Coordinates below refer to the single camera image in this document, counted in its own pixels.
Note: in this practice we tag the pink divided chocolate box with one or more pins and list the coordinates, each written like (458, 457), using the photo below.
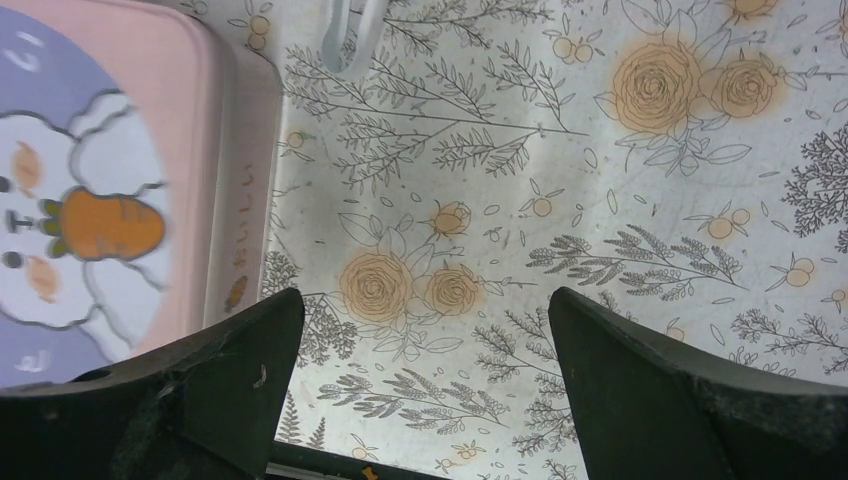
(244, 184)

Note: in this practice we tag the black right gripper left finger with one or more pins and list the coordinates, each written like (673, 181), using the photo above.
(203, 407)

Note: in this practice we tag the silver metal tin lid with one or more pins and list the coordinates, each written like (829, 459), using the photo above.
(113, 126)

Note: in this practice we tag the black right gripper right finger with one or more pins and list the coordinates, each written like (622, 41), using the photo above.
(646, 406)

